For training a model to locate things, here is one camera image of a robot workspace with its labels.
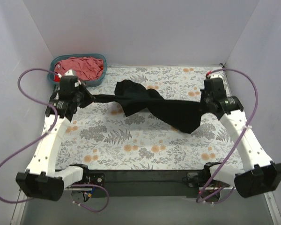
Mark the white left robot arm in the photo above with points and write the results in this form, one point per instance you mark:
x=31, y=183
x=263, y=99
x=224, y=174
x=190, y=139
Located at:
x=40, y=179

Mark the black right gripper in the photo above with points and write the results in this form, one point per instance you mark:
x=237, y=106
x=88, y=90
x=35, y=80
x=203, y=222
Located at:
x=205, y=106

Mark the pink crumpled t-shirt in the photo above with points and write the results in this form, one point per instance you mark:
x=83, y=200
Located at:
x=86, y=68

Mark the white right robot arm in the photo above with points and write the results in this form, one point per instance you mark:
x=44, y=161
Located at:
x=260, y=174

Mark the red t-shirt in basket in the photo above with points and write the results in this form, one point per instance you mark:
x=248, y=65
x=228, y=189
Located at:
x=56, y=79

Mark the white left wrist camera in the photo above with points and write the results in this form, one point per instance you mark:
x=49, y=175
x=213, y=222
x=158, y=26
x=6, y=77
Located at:
x=70, y=73

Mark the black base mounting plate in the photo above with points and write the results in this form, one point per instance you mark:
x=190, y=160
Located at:
x=142, y=183

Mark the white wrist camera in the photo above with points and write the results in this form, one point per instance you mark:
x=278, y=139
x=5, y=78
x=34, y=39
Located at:
x=211, y=75
x=70, y=73

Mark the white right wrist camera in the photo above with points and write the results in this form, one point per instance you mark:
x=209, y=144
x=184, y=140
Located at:
x=211, y=75

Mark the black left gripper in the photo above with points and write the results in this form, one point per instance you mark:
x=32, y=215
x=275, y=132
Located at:
x=85, y=97

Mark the floral patterned table cover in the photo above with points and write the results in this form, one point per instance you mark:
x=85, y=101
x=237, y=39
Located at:
x=102, y=137

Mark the teal plastic laundry basket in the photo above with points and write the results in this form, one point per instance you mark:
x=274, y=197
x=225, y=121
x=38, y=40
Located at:
x=93, y=83

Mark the black t-shirt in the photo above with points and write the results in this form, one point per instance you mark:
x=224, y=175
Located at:
x=134, y=97

